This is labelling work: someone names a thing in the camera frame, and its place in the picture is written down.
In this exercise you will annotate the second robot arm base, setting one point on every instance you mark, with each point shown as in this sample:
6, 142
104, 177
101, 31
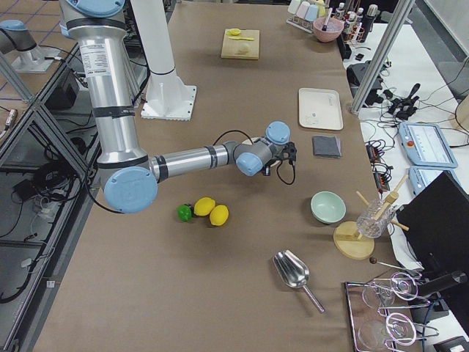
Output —
15, 36

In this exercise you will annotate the yellow lemon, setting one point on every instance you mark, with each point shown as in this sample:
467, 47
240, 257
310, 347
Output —
219, 215
204, 206

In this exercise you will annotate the green pepper toy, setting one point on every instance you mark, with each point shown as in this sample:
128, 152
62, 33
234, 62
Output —
185, 212

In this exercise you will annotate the blue teach pendant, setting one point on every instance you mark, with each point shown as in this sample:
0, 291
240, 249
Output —
425, 145
421, 176

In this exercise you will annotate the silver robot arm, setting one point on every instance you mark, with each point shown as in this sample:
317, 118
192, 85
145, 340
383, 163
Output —
128, 176

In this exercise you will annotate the white bun on board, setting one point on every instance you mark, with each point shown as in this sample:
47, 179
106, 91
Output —
243, 49

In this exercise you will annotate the aluminium frame post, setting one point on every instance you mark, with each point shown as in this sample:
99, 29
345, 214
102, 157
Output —
397, 20

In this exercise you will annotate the clear glass cup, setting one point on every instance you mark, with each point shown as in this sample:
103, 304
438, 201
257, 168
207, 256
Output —
375, 219

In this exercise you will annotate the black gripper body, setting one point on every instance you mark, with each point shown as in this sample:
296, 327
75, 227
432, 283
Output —
267, 169

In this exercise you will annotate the pink bowl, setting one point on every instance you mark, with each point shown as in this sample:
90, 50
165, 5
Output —
332, 32

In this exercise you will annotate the black monitor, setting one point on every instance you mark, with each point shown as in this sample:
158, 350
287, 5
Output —
438, 225

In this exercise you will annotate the yellow plastic knife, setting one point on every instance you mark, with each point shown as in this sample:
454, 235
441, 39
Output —
241, 38

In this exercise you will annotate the pastel cups in rack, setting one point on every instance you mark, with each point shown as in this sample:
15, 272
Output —
304, 13

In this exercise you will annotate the yellow lemon left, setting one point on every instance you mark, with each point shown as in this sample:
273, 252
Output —
204, 206

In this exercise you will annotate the yellow lemon right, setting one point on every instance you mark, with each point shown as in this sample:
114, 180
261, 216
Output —
219, 215

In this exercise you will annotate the bottle rack with bottles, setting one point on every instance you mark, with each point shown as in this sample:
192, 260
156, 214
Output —
357, 17

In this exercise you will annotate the mint green bowl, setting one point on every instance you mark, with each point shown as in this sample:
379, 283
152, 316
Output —
327, 207

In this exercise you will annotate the metal scoop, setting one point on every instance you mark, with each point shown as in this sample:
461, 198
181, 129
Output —
295, 274

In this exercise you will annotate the wooden cutting board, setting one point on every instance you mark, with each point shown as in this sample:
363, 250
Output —
229, 47

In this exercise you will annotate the cream rectangular tray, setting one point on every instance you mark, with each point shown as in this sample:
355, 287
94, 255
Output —
320, 109

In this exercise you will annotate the wooden cup stand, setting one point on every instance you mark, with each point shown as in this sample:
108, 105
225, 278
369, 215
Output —
350, 242

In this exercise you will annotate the wire glass rack tray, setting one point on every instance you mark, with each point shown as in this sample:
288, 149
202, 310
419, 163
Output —
380, 313

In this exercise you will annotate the lemon half slice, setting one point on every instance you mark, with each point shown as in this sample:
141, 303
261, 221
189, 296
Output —
233, 32

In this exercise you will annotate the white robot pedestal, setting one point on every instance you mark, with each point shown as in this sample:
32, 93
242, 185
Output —
166, 97

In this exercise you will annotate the grey folded cloth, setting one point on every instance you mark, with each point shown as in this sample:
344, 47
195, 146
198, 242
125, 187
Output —
326, 146

